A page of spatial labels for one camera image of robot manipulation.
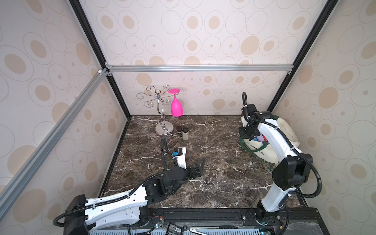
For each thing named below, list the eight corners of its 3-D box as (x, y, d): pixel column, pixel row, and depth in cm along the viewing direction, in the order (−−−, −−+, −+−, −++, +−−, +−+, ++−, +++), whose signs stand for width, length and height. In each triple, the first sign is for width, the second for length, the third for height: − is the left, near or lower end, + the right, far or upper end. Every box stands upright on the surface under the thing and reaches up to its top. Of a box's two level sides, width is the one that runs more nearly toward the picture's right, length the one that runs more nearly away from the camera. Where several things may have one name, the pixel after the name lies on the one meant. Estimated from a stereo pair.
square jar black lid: (182, 140, 107) (182, 132, 100) (183, 135, 110) (182, 127, 103) (188, 140, 107) (187, 132, 100) (188, 135, 110) (188, 127, 103)
